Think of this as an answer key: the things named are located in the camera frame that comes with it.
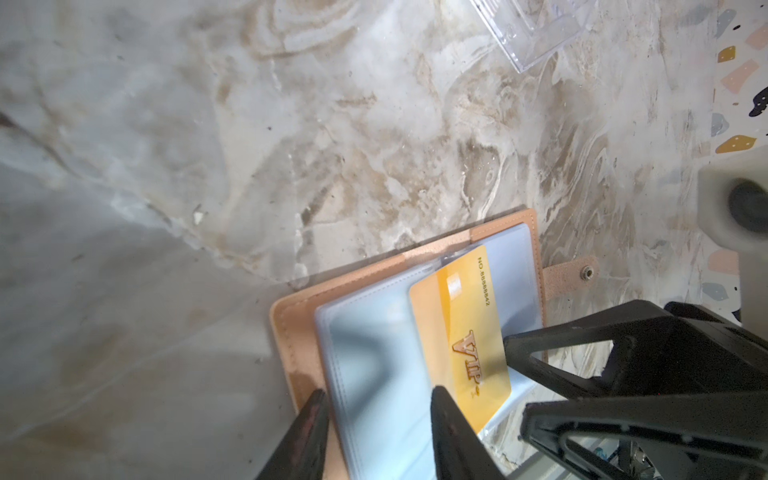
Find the clear acrylic card stand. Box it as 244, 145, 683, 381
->
470, 0, 596, 73

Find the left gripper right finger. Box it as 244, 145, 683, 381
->
430, 386, 504, 480

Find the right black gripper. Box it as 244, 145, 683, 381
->
503, 300, 767, 479

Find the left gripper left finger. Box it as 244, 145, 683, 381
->
256, 389, 330, 480

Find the pink leather card holder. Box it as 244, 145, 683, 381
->
270, 209, 599, 479

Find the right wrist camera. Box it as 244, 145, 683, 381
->
698, 146, 767, 339

